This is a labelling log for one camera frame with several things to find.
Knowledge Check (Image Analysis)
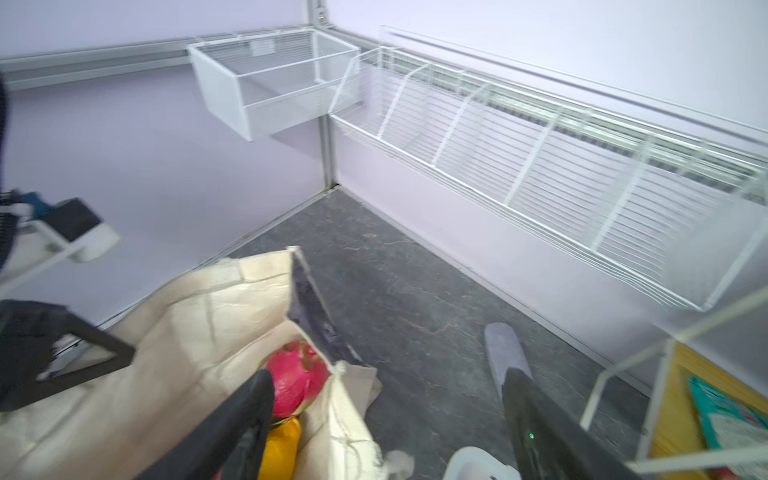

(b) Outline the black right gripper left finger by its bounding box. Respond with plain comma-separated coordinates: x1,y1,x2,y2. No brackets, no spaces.
138,370,275,480

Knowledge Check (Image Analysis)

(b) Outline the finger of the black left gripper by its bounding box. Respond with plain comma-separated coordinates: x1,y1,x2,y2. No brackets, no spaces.
1,300,136,412

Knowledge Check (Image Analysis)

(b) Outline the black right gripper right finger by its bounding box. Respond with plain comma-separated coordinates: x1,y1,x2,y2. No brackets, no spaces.
502,368,639,480

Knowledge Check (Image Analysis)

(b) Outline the yellow pear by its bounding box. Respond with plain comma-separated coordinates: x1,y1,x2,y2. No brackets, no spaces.
258,417,303,480

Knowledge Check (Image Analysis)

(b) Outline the cream canvas grocery bag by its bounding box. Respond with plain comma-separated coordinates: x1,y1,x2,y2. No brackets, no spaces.
1,247,415,479

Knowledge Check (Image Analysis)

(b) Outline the pink dragon fruit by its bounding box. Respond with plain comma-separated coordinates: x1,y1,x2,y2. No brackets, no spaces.
260,340,330,419

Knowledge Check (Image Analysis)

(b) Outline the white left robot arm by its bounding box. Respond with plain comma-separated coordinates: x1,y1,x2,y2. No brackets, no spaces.
1,189,136,412

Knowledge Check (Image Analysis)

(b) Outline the teal snack bag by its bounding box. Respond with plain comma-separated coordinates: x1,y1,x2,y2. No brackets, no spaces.
688,376,767,450

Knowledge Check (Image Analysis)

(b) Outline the white plastic basket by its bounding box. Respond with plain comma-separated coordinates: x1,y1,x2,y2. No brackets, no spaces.
442,446,521,480

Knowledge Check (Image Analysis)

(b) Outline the grey fabric glasses case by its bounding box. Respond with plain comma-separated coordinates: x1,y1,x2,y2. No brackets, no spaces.
484,322,533,400

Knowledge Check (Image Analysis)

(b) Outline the white metal wooden shelf rack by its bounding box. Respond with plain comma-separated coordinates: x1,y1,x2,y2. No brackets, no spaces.
580,287,767,479

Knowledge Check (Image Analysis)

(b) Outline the white wire wall basket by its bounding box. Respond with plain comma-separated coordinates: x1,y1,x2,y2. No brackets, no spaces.
329,45,767,311

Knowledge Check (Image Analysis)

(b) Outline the white mesh wall box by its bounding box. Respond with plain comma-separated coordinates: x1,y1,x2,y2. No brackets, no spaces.
187,27,361,141

